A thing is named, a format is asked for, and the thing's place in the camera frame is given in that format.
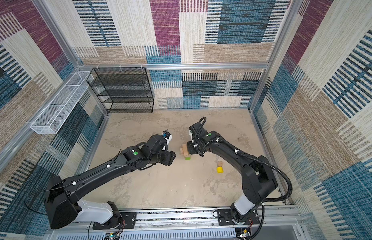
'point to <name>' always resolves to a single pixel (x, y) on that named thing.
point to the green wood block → (187, 158)
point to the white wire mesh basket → (50, 120)
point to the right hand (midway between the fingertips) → (192, 151)
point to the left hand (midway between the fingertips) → (171, 152)
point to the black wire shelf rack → (122, 90)
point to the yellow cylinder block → (219, 169)
